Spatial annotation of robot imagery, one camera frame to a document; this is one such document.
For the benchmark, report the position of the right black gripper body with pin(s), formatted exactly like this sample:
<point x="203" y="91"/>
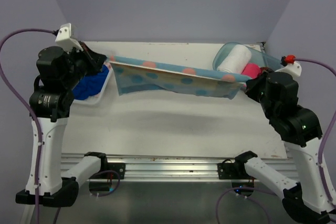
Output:
<point x="256" y="89"/>

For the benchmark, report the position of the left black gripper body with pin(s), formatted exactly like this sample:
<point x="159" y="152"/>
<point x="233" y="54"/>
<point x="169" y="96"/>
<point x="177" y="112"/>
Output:
<point x="81" y="63"/>

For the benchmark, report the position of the white towel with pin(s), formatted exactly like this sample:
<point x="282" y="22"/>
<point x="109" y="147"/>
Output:
<point x="236" y="60"/>

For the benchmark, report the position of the light blue patterned cloth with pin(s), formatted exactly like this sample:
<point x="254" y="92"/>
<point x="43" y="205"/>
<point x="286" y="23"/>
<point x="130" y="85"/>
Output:
<point x="134" y="75"/>

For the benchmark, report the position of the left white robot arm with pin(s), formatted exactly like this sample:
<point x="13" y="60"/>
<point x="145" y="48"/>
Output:
<point x="47" y="185"/>

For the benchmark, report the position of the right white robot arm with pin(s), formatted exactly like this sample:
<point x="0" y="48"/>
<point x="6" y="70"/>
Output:
<point x="306" y="200"/>

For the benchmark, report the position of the brown rolled towel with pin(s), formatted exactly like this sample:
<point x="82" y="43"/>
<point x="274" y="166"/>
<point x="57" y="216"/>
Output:
<point x="265" y="69"/>

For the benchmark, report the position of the dark blue cloth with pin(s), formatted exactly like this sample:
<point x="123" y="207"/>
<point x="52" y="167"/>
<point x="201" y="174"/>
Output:
<point x="90" y="85"/>

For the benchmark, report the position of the pink rolled towel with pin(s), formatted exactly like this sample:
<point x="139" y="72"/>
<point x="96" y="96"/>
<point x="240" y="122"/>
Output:
<point x="251" y="70"/>

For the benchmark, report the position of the teal transparent plastic bin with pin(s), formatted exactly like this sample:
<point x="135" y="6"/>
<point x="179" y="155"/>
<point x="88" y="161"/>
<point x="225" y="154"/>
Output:
<point x="258" y="56"/>

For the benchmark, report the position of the white plastic laundry basket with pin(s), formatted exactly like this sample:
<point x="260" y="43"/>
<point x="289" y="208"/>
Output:
<point x="94" y="100"/>

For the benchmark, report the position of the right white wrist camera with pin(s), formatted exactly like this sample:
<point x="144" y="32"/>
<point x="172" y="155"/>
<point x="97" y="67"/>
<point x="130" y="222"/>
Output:
<point x="290" y="66"/>

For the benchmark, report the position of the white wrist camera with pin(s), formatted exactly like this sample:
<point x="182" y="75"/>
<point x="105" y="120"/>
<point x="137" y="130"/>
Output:
<point x="66" y="38"/>
<point x="290" y="66"/>

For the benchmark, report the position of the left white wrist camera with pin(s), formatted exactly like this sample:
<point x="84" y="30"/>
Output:
<point x="66" y="38"/>

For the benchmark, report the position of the aluminium mounting rail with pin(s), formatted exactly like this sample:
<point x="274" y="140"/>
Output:
<point x="175" y="169"/>

